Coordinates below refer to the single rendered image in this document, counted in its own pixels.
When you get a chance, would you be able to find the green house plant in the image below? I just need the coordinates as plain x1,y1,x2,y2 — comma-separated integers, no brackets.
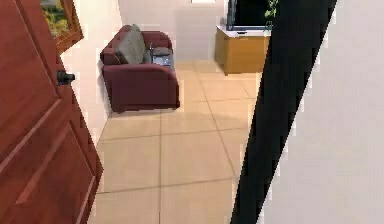
264,0,280,20

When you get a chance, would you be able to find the light wooden television stand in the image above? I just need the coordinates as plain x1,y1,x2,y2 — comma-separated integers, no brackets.
214,25,272,77

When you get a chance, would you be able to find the black television set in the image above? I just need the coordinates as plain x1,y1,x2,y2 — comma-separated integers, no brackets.
226,0,274,32

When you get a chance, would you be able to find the grey-green pillow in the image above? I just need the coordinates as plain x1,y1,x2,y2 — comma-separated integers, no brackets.
114,23,148,65

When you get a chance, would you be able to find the black door handle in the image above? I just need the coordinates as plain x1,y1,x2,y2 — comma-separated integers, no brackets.
56,70,77,87

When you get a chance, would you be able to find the maroon sofa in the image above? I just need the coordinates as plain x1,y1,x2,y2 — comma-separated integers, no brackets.
99,24,181,114

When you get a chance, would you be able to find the wooden framed landscape picture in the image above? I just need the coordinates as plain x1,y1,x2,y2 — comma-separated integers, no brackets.
39,0,85,55

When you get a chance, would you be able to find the red-brown wooden room door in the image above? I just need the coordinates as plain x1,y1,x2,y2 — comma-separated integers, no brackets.
0,0,104,224

